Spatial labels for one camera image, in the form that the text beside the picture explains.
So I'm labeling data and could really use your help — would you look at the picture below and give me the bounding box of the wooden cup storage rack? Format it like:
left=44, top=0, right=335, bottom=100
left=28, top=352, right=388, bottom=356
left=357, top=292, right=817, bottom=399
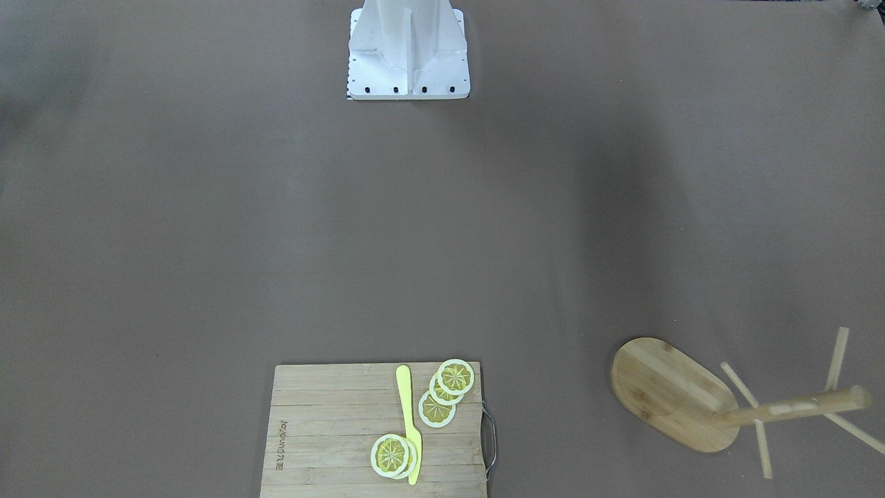
left=610, top=326, right=883, bottom=479

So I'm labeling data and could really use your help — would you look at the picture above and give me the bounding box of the lemon slice top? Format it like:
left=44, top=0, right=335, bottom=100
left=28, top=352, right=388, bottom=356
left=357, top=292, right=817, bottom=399
left=436, top=358, right=476, bottom=396

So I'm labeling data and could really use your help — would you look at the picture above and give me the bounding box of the yellow plastic knife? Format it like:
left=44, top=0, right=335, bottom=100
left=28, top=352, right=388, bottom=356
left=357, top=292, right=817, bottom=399
left=395, top=365, right=422, bottom=486

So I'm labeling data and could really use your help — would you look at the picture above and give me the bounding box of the lemon slice middle stack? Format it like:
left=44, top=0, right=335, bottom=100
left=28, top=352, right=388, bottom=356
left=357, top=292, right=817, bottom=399
left=429, top=374, right=464, bottom=406

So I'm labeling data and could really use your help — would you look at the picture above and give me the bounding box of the lemon slice stack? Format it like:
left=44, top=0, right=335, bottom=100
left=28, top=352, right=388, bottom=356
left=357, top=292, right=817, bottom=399
left=418, top=391, right=456, bottom=428
left=429, top=374, right=464, bottom=406

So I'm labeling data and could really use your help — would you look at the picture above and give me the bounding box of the lemon slice lower stack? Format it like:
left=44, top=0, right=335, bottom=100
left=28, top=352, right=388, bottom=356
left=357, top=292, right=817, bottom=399
left=418, top=391, right=456, bottom=428

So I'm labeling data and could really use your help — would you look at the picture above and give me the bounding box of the bamboo cutting board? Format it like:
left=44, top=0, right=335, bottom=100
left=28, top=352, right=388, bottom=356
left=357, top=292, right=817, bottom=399
left=260, top=360, right=499, bottom=497

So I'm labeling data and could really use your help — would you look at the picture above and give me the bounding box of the lemon slice under front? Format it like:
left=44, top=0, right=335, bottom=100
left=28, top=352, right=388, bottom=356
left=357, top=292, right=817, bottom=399
left=391, top=438, right=418, bottom=480

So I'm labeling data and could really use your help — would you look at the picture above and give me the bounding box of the white metal robot mount base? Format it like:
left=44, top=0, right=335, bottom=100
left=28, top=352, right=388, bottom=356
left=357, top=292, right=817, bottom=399
left=346, top=1, right=471, bottom=100

